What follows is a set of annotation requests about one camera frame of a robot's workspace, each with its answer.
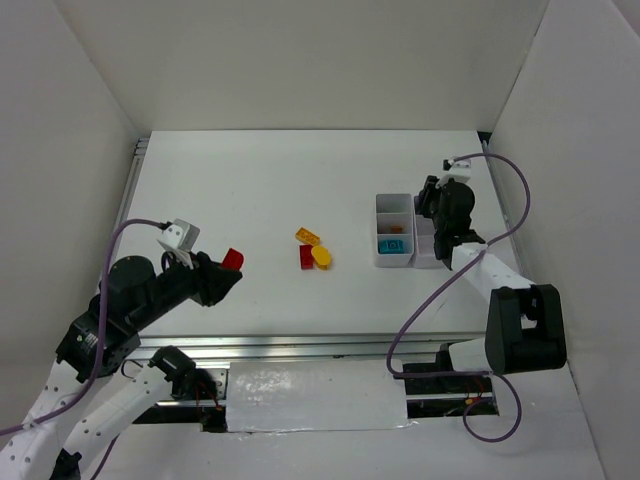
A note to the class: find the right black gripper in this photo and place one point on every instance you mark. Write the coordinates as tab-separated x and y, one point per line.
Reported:
431	198

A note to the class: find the right aluminium rail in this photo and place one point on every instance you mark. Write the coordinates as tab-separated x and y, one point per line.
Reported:
503	177

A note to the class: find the aluminium rail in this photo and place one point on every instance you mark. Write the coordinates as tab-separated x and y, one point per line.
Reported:
270	347
503	177
139	154

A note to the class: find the white foil sheet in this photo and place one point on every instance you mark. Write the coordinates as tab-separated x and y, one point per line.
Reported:
327	395

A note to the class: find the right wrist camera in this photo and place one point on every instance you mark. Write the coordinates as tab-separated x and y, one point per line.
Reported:
454	170

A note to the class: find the orange lego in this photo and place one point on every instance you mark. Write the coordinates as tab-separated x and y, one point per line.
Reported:
307	237

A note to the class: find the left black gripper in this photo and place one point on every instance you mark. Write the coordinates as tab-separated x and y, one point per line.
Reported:
206	279

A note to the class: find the white divided container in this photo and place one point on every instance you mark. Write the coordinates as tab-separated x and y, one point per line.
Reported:
394	209
426	254

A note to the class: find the red rectangular lego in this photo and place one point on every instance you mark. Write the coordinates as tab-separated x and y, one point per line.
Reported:
306	257

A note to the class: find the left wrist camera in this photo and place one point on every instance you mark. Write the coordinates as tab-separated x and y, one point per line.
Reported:
178	238

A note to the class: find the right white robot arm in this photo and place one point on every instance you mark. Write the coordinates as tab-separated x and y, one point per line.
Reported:
524	326

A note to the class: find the red curved lego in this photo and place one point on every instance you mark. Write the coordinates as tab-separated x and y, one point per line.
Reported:
233	260

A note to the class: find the left aluminium rail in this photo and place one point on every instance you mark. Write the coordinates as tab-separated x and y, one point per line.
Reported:
139	154

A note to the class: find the yellow oval lego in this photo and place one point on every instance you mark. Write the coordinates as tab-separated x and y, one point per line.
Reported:
321	256

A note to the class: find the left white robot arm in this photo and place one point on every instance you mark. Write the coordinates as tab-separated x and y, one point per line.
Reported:
60	437

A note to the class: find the teal stepped lego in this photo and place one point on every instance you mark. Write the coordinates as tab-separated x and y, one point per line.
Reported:
391	247

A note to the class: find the aluminium front rail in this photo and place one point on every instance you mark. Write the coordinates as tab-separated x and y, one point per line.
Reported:
270	347

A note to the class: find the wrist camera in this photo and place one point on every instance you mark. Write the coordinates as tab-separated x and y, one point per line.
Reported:
178	238
454	170

